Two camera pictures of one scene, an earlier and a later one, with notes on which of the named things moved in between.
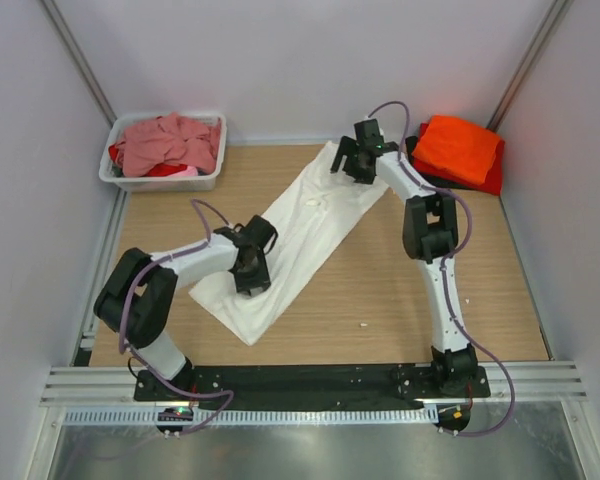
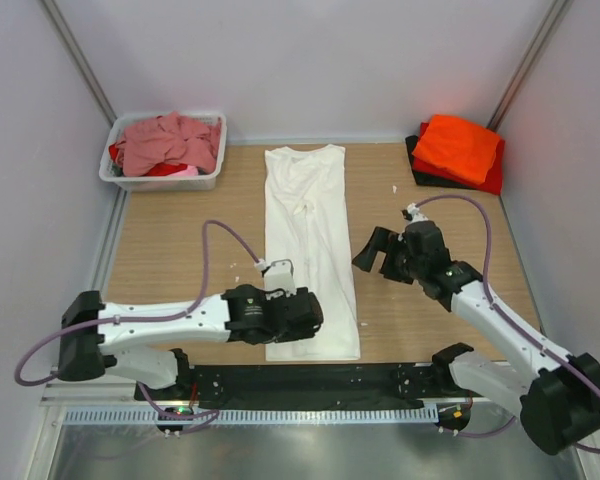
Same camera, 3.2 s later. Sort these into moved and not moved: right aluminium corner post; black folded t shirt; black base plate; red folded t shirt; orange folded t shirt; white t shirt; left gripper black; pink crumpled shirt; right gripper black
Moved: left gripper black; white t shirt; right gripper black
Not moved: pink crumpled shirt; right aluminium corner post; orange folded t shirt; black base plate; black folded t shirt; red folded t shirt
